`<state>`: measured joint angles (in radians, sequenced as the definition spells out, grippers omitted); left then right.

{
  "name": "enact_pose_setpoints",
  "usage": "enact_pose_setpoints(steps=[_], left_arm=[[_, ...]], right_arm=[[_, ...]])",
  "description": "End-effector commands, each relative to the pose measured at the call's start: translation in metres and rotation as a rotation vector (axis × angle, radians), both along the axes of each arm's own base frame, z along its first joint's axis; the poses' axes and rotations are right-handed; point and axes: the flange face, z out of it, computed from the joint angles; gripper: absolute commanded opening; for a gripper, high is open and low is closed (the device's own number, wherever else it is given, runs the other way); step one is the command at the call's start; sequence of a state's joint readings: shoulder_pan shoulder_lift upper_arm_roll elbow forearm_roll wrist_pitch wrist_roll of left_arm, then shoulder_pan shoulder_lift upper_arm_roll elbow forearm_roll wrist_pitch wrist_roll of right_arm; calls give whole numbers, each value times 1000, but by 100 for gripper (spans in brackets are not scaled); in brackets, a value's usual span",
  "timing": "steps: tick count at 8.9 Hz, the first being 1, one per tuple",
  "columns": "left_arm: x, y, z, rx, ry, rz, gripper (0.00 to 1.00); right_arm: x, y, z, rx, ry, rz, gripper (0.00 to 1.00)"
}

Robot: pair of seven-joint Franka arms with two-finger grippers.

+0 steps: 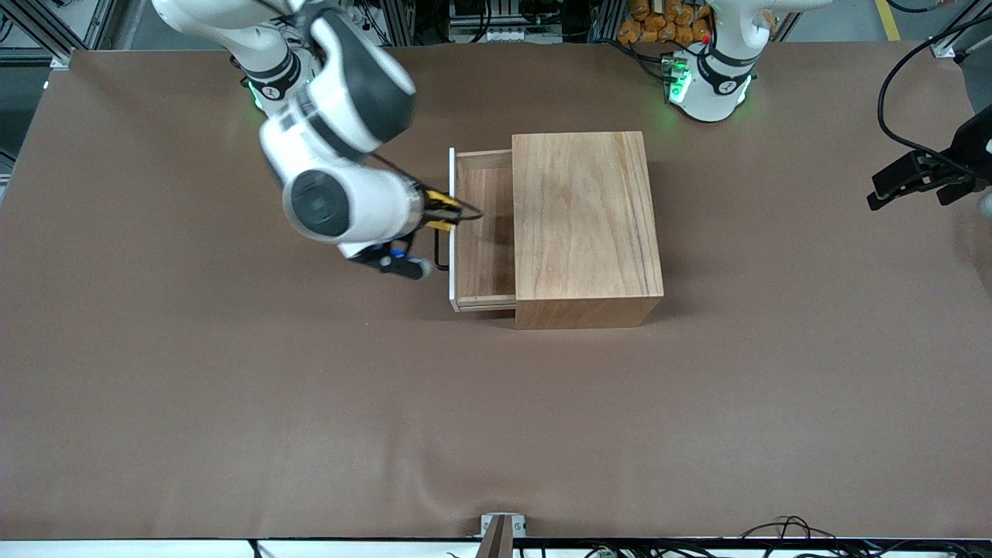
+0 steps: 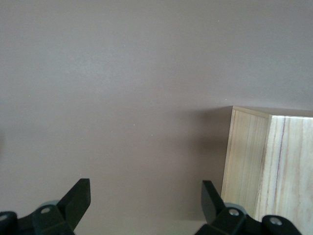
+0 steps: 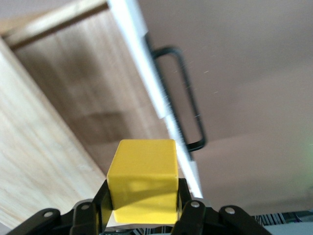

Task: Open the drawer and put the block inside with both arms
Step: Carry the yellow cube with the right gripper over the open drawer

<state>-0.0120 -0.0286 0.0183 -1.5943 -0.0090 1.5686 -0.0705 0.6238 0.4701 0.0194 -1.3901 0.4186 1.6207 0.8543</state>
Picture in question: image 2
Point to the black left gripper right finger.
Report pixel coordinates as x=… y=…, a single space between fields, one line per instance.
x=220 y=215

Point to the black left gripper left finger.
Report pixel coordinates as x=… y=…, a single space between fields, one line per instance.
x=68 y=210

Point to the brown table cover sheet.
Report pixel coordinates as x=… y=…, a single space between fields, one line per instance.
x=110 y=85

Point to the light wooden drawer cabinet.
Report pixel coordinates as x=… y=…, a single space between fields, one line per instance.
x=281 y=159

